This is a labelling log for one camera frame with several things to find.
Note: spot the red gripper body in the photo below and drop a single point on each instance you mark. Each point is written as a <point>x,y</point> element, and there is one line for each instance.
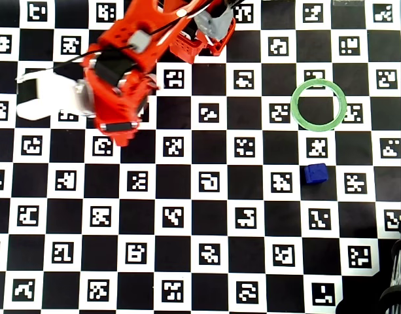
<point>118,127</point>

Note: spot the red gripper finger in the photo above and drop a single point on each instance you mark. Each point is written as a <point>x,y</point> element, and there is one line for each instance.
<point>121,135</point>

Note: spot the blue cube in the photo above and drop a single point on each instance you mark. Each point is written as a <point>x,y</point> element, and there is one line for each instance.
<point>315,173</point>

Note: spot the black white marker mat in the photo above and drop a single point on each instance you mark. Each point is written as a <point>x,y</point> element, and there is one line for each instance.
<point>200,202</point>

